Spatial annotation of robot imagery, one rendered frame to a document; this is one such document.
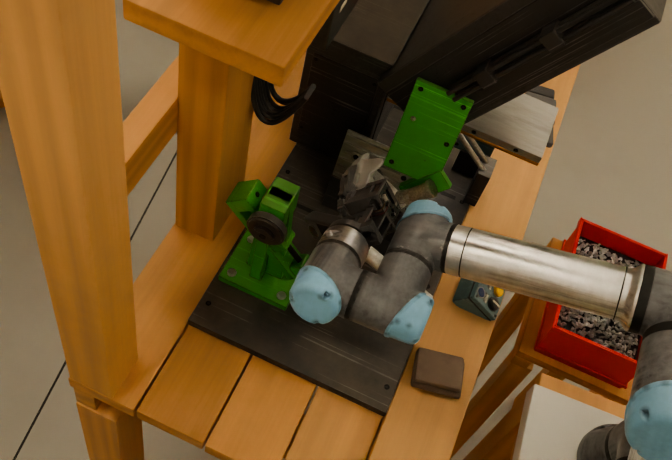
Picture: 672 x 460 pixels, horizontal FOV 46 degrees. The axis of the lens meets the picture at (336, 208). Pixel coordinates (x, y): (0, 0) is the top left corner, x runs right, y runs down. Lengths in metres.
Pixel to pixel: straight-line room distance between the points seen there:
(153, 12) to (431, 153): 0.67
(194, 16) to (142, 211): 1.71
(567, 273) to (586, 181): 2.18
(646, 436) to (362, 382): 0.65
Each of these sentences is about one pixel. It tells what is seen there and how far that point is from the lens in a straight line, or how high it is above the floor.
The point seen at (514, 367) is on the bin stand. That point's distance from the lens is 1.89.
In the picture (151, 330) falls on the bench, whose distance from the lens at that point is 1.59.
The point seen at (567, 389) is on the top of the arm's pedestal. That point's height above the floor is 0.85.
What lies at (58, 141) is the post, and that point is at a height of 1.60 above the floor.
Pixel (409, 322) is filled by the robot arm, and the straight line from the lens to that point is 1.10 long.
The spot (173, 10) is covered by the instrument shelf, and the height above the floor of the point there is 1.54.
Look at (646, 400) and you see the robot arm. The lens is 1.06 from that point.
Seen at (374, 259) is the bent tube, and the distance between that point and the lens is 1.48.
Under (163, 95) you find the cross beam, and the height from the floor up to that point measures 1.27.
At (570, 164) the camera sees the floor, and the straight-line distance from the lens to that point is 3.34.
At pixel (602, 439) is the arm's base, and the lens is 1.62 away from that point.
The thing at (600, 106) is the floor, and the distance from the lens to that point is 3.63.
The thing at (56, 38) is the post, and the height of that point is 1.76.
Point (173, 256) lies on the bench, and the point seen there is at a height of 0.88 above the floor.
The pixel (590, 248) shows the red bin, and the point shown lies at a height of 0.87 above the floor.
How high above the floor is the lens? 2.31
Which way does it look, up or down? 54 degrees down
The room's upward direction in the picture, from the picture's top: 17 degrees clockwise
